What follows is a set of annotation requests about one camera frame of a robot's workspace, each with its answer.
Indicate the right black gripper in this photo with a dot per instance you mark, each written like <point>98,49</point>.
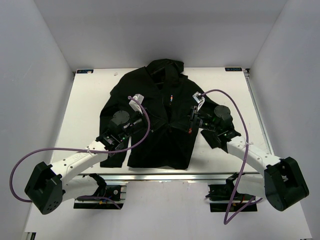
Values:
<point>194,115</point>

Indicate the black jacket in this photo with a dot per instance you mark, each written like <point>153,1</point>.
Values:
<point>166,94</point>

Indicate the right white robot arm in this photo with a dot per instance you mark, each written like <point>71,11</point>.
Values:
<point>280,180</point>

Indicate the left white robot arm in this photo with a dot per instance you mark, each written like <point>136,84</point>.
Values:
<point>51,184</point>

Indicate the blue table label right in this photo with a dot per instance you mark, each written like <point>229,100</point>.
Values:
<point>233,69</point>

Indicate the blue table label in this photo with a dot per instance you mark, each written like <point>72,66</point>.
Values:
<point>84,71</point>
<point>233,69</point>

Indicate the blue table label left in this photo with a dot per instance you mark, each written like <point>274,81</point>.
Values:
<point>84,71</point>

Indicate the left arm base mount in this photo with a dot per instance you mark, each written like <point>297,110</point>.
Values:
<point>106,196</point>

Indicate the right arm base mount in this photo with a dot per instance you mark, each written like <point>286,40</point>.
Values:
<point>219,196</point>

